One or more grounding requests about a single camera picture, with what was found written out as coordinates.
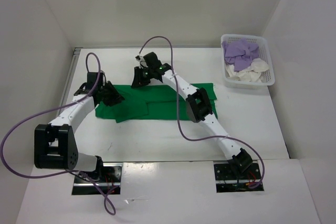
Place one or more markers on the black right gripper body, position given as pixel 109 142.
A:
pixel 150 71

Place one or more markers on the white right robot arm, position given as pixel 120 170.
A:
pixel 198 107

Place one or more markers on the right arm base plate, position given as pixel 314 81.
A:
pixel 227 182

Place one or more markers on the purple t shirt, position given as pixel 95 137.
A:
pixel 240 53

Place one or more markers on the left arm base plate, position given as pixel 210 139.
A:
pixel 109 181

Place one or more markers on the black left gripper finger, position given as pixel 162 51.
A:
pixel 109 101
pixel 111 91

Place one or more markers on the white t shirt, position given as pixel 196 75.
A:
pixel 253 73

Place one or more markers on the aluminium table edge rail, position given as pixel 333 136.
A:
pixel 70 75

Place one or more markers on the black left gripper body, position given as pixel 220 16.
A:
pixel 103 89

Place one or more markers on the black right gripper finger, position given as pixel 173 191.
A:
pixel 137 80
pixel 146 79

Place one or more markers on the white plastic basket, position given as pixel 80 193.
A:
pixel 264 54

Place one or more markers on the green t shirt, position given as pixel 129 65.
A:
pixel 156 102

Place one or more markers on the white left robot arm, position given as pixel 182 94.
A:
pixel 54 143

